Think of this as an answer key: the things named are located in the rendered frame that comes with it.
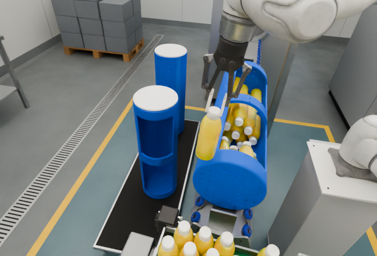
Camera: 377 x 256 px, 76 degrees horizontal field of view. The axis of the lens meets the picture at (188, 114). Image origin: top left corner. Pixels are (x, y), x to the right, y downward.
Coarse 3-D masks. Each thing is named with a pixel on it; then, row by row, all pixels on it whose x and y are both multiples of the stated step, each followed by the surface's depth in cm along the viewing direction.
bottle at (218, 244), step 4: (220, 236) 81; (216, 240) 82; (220, 240) 79; (216, 244) 80; (220, 244) 79; (232, 244) 79; (216, 248) 80; (220, 248) 79; (224, 248) 78; (228, 248) 78; (232, 248) 79; (220, 252) 79; (224, 252) 78; (228, 252) 78; (232, 252) 79
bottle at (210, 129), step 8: (208, 120) 75; (216, 120) 75; (200, 128) 78; (208, 128) 75; (216, 128) 76; (200, 136) 79; (208, 136) 77; (216, 136) 78; (200, 144) 81; (208, 144) 79; (216, 144) 81; (200, 152) 82; (208, 152) 81; (208, 160) 84
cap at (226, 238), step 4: (224, 232) 79; (228, 232) 79; (224, 236) 78; (228, 236) 78; (232, 236) 78; (224, 240) 77; (228, 240) 77; (232, 240) 77; (224, 244) 77; (228, 244) 77
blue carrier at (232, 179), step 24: (240, 72) 157; (264, 72) 151; (240, 96) 119; (264, 96) 149; (264, 120) 119; (264, 144) 113; (216, 168) 89; (240, 168) 85; (264, 168) 101; (216, 192) 97; (240, 192) 93; (264, 192) 89
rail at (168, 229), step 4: (168, 228) 92; (172, 228) 91; (172, 232) 93; (236, 248) 88; (240, 248) 87; (244, 248) 87; (248, 248) 87; (244, 252) 88; (248, 252) 87; (252, 252) 86; (256, 252) 86
